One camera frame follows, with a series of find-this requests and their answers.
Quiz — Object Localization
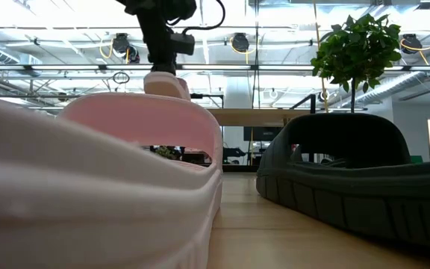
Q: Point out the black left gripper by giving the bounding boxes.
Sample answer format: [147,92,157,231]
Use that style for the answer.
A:
[135,6,179,75]

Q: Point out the pink rubber slide sandal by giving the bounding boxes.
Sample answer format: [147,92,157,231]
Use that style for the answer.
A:
[0,92,224,269]
[143,71,192,102]

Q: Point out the black rubber slide sandal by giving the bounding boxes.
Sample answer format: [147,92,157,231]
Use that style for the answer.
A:
[255,113,430,252]

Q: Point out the wooden shelf black metal legs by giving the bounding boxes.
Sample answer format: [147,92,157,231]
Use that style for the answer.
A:
[190,93,367,173]

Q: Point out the dark monitor screen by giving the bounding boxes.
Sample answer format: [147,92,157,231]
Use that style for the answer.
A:
[243,126,284,143]

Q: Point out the green plant in black pot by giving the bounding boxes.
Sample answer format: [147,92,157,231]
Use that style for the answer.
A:
[309,13,403,114]

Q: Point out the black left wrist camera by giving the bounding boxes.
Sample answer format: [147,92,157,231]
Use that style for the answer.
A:
[169,32,196,57]

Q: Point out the black hanging cord reel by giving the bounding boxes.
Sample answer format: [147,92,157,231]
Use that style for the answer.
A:
[231,32,251,54]
[110,32,131,58]
[400,33,424,55]

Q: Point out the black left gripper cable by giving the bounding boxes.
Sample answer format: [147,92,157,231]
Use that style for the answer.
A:
[166,0,226,37]

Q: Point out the silver ceiling duct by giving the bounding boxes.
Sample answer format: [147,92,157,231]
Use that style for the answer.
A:
[340,69,430,110]

